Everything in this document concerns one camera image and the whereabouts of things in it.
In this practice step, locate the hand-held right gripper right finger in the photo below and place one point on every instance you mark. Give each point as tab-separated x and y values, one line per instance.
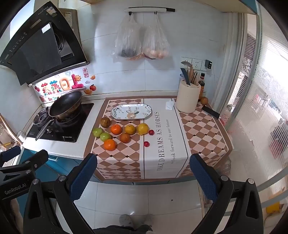
202	177

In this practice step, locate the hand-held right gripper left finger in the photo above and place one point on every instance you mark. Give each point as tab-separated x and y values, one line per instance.
84	174

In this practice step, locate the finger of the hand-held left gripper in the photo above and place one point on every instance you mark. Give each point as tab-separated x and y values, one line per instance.
36	158
10	154

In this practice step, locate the green round fruit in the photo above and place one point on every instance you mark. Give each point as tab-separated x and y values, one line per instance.
97	132
105	136

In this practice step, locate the dark orange tangerine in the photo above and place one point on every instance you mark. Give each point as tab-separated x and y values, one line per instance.
124	137

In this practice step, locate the brown round fruit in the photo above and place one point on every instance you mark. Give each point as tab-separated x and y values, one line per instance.
105	122

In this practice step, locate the yellow orange fruit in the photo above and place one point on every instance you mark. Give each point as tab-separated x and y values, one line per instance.
130	129

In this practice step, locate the red cherry tomato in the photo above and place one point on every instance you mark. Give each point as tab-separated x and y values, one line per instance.
151	132
146	143

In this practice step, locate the yellow lemon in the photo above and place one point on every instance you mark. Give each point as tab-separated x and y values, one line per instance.
142	129

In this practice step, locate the oval floral ceramic plate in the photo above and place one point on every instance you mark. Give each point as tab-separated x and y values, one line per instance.
131	111

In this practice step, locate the blue kitchen cabinet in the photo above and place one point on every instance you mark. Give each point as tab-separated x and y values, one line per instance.
54	162

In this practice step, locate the checkered table mat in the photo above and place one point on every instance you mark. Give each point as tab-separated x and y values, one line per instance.
198	135

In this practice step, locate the black gas stove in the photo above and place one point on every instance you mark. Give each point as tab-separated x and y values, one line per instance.
72	130

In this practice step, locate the black frying pan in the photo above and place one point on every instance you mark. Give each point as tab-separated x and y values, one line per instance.
65	104

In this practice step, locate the grey slipper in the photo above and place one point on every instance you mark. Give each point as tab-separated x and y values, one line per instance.
125	220

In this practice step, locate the pink printed plastic bag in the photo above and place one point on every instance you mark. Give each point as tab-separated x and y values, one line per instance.
227	118

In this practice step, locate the black smartphone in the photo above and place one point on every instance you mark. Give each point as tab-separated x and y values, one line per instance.
210	111

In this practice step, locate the person's dark trousers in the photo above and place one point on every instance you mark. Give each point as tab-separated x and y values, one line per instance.
123	229

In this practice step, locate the small brown fruit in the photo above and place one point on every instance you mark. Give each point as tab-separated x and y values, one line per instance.
204	100

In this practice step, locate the white tissue paper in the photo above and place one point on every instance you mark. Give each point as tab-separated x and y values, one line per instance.
169	105

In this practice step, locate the cream utensil holder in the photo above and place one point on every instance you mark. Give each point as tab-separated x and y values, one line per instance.
187	99

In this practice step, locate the dark sauce bottle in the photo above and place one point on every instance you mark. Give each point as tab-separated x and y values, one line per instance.
201	88

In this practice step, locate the sliding glass door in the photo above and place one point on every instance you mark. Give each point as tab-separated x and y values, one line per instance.
258	101

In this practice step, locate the bundle of wooden chopsticks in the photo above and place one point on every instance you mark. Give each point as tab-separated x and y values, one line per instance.
194	77

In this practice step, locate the black range hood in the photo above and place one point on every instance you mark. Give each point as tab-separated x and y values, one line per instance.
33	51

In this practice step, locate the black plug charger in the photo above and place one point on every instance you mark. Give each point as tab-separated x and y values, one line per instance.
208	64

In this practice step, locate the steel spatula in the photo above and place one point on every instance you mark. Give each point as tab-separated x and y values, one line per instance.
186	64

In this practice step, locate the clear plastic bag dark contents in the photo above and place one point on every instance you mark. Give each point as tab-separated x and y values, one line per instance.
128	42

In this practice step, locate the clear plastic bag of eggs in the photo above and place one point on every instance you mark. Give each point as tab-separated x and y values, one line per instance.
156	45

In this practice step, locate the colourful wall stickers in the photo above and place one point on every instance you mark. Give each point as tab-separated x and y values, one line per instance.
65	84

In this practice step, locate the white wall socket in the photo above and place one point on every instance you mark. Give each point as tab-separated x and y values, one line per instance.
197	63
186	60

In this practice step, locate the white wall hook rail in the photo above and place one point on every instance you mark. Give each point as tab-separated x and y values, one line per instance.
148	10

